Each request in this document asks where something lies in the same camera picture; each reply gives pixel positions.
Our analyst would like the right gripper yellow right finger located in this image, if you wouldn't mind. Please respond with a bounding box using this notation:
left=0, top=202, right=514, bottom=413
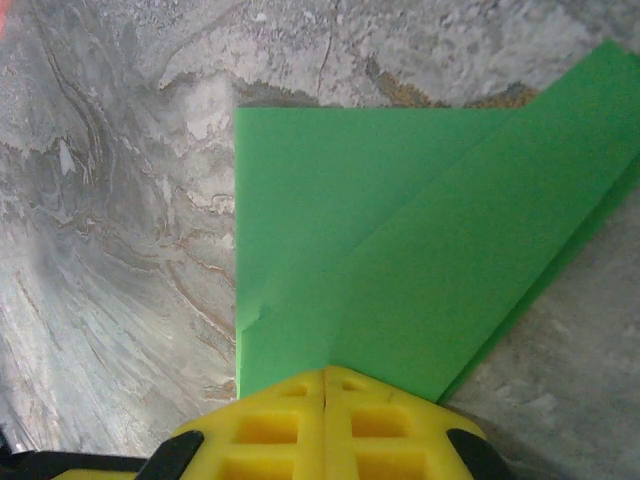
left=323, top=364, right=504, bottom=480

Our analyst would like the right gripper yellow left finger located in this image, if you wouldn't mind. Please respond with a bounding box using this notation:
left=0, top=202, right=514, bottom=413
left=139, top=366, right=327, bottom=480

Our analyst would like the green square paper sheet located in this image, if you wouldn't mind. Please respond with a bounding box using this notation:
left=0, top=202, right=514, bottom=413
left=233, top=37, right=640, bottom=406

